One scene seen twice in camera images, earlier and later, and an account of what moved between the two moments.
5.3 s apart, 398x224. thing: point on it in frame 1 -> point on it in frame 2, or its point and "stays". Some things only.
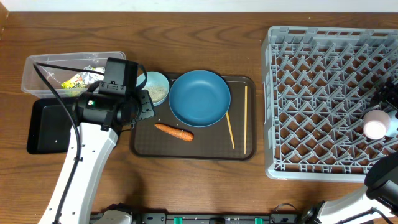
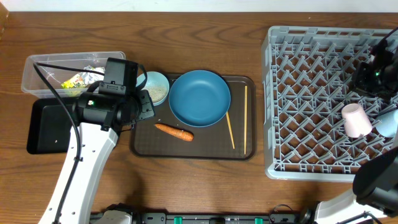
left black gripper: (148, 109) stays
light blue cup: (393, 131) stays
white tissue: (89, 77) stays
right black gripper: (389, 93) -> (360, 81)
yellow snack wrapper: (76, 82) stays
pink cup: (375, 124) -> (356, 122)
